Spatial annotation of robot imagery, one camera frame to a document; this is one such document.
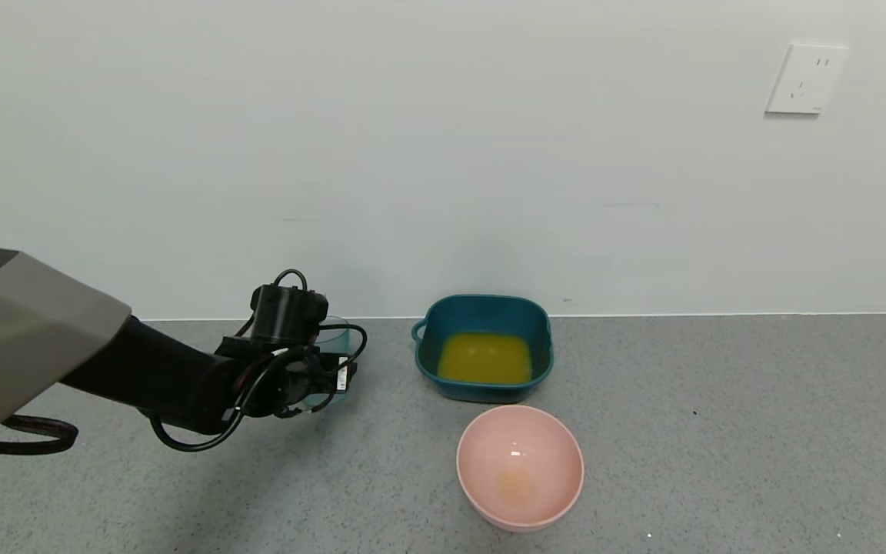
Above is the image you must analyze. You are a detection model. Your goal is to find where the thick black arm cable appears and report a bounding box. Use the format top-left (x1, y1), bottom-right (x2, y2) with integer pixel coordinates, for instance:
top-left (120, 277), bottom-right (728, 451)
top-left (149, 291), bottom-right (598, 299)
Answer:
top-left (0, 415), bottom-right (79, 456)

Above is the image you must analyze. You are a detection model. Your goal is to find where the orange juice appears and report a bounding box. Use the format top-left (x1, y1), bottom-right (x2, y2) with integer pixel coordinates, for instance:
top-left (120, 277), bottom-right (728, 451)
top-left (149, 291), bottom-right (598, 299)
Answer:
top-left (438, 332), bottom-right (533, 385)

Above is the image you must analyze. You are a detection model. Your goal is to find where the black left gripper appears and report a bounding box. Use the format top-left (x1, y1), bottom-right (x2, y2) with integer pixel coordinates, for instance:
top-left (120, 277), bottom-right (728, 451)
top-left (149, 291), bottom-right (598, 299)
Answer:
top-left (316, 352), bottom-right (358, 395)

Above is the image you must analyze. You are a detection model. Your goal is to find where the teal square plastic basin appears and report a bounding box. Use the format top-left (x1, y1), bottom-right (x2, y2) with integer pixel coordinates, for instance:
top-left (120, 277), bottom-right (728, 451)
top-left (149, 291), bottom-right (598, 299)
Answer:
top-left (411, 295), bottom-right (554, 404)

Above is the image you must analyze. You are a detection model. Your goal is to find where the pink round bowl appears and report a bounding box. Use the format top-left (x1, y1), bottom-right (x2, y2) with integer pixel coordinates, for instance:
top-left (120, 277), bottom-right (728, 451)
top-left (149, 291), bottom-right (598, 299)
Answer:
top-left (456, 405), bottom-right (585, 532)

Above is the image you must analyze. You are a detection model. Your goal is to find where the clear ribbed plastic cup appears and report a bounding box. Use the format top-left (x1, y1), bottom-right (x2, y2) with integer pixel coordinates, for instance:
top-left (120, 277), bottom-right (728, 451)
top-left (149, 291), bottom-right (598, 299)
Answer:
top-left (308, 315), bottom-right (354, 405)

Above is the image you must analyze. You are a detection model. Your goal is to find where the white wall socket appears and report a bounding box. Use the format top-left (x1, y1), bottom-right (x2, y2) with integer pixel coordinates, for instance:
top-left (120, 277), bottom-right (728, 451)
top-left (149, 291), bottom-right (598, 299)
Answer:
top-left (764, 43), bottom-right (850, 115)

